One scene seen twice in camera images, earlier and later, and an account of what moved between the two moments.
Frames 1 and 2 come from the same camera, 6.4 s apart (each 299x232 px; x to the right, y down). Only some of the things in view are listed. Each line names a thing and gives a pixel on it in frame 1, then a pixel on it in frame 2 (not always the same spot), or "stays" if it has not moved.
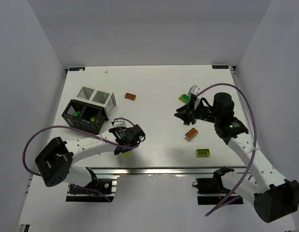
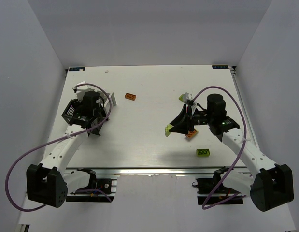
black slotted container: [88, 117] stays
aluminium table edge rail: [103, 173] stays
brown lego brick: [130, 96] stays
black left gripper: [121, 147] → [96, 124]
